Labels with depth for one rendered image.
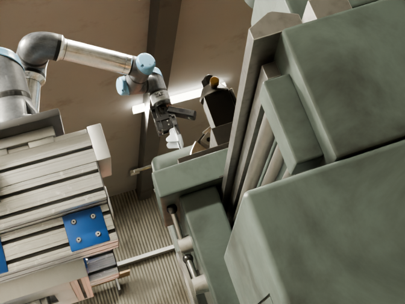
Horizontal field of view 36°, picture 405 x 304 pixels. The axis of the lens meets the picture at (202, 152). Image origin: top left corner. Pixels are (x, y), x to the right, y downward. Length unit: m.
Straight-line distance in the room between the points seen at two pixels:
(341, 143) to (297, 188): 0.07
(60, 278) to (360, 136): 1.00
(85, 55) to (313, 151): 1.68
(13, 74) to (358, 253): 1.12
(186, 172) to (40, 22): 4.45
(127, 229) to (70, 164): 9.45
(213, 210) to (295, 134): 0.65
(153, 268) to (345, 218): 10.15
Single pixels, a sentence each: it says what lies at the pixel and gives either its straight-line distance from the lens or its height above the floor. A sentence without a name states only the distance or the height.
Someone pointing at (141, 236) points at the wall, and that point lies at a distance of 10.86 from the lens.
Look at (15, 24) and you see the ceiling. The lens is 5.62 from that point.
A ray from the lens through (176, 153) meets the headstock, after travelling 2.24.
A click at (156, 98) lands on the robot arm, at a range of 2.45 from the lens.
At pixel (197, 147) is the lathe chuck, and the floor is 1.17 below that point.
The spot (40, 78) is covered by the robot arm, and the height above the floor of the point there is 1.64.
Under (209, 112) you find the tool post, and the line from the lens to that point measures 1.53.
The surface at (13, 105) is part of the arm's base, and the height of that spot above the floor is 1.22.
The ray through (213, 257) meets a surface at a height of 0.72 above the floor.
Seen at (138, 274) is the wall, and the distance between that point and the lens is 10.74.
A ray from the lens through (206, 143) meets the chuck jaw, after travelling 2.03.
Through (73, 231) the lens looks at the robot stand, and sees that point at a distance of 1.45.
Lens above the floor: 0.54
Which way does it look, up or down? 17 degrees up
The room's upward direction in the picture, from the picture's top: 20 degrees counter-clockwise
